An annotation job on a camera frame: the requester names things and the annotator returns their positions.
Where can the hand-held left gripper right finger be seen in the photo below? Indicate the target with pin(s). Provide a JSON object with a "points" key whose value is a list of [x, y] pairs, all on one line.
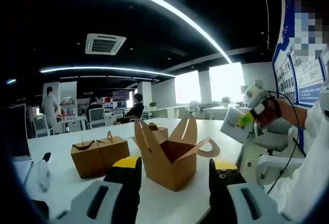
{"points": [[223, 195]]}

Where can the shelf of colourful items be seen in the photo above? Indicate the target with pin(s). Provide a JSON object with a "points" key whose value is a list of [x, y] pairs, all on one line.
{"points": [[69, 107]]}

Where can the white chair armrest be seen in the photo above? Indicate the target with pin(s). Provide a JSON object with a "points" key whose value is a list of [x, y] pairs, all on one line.
{"points": [[277, 167]]}

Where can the ceiling air conditioner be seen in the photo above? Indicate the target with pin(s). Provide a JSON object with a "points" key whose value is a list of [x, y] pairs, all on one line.
{"points": [[105, 44]]}

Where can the blue white wall poster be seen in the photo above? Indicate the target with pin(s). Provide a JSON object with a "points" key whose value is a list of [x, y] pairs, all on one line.
{"points": [[290, 75]]}

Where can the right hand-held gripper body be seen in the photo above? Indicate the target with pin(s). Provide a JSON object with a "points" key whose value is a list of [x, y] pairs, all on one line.
{"points": [[257, 93]]}

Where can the small black device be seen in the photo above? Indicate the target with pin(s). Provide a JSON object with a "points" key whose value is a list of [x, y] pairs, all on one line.
{"points": [[47, 157]]}

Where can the person's white shirt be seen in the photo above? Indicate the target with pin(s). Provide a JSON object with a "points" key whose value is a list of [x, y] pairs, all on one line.
{"points": [[306, 172]]}

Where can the white handheld device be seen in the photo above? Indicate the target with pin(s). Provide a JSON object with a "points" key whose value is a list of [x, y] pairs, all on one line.
{"points": [[43, 175]]}

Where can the potted plant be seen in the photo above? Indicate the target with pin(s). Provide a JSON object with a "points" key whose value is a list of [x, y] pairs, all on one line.
{"points": [[152, 105]]}

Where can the grey office chair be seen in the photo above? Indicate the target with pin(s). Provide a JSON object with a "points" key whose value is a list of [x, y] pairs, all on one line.
{"points": [[272, 141]]}

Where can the purple screen monitor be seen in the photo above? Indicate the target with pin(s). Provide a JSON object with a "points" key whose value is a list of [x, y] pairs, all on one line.
{"points": [[120, 95]]}

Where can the person's right hand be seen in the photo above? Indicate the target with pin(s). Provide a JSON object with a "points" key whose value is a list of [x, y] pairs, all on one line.
{"points": [[270, 113]]}

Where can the white printed item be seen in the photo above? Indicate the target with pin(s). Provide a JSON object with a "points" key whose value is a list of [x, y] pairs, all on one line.
{"points": [[231, 129]]}

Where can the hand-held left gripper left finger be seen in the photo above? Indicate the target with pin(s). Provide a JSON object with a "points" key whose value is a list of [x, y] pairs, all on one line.
{"points": [[120, 195]]}

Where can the curved ceiling light strip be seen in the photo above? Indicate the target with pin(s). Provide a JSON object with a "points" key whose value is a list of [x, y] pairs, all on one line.
{"points": [[108, 68]]}

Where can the white office chair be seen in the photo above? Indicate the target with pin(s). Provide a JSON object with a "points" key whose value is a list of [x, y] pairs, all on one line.
{"points": [[42, 126], [97, 117], [193, 106]]}

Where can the silver laptop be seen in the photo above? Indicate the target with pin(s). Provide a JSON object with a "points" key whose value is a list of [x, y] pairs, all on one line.
{"points": [[19, 131]]}

